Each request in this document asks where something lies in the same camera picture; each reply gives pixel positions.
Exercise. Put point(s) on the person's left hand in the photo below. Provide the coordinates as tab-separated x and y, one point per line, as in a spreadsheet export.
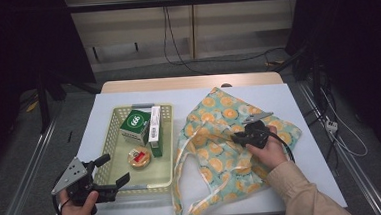
78	209

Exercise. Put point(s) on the round yellow tin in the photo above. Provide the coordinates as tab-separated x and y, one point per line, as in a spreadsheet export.
139	157

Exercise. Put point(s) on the black stand post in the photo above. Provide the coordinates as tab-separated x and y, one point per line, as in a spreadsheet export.
43	103

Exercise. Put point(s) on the white power strip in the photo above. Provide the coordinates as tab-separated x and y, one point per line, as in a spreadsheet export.
331	126

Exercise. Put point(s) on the green and white square box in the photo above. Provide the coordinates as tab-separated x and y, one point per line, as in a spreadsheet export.
135	122

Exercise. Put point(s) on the white table cover board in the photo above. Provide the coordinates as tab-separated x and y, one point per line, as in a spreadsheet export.
191	100

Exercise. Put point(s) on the metal floor rail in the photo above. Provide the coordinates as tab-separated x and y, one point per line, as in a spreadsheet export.
25	177
356	174

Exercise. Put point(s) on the orange print cloth bag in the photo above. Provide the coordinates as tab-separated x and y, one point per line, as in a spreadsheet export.
222	165

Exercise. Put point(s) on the dark curtain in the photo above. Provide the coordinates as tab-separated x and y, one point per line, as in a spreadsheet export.
365	43
17	41

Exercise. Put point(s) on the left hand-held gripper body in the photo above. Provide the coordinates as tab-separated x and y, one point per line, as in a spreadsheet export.
72	175

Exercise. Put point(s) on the long white and green box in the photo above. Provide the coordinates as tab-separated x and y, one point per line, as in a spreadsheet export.
155	126

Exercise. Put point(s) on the person's right hand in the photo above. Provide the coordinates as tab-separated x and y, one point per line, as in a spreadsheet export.
269	152

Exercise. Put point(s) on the black horizontal bar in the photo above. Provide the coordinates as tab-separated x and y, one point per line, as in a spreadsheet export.
122	5

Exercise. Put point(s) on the pale green plastic basket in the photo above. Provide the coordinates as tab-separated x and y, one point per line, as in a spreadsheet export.
122	168

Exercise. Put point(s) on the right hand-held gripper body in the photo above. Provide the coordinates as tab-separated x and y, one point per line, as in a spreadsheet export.
255	132

